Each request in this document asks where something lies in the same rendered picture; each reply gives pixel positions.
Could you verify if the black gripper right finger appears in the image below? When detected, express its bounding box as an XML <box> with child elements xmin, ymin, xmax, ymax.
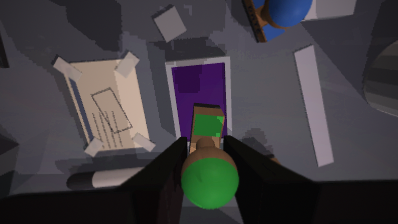
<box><xmin>223</xmin><ymin>135</ymin><xmax>398</xmax><ymax>224</ymax></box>

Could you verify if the orange rubber stamp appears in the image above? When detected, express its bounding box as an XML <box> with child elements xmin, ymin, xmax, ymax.
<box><xmin>264</xmin><ymin>154</ymin><xmax>281</xmax><ymax>165</ymax></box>

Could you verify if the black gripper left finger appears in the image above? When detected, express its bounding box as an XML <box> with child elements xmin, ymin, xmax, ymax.
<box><xmin>0</xmin><ymin>137</ymin><xmax>188</xmax><ymax>224</ymax></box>

